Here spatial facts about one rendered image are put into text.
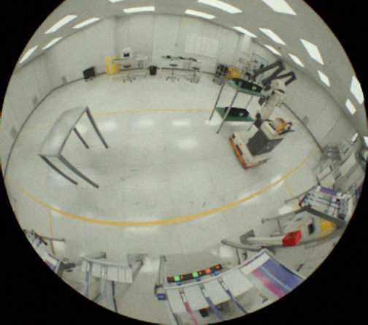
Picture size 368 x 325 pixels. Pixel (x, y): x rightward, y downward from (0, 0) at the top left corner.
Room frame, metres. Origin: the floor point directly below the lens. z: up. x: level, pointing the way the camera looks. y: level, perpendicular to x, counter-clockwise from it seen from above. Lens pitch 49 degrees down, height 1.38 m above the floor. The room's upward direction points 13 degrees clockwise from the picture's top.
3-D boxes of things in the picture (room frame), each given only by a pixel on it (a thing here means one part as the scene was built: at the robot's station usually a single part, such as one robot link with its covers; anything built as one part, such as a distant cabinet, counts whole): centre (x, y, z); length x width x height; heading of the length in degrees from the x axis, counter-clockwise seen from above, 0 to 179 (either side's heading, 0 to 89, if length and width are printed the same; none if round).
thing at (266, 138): (1.18, -1.28, 0.59); 0.55 x 0.34 x 0.83; 112
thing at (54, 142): (0.31, 1.30, 0.40); 0.70 x 0.45 x 0.80; 18
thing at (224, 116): (1.95, -0.95, 0.55); 0.91 x 0.46 x 1.10; 111
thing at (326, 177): (0.77, -4.99, 0.95); 1.36 x 0.82 x 1.90; 21
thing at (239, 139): (1.26, -1.24, 0.16); 0.67 x 0.64 x 0.25; 22
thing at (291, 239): (-0.25, -1.11, 0.39); 0.24 x 0.24 x 0.78; 21
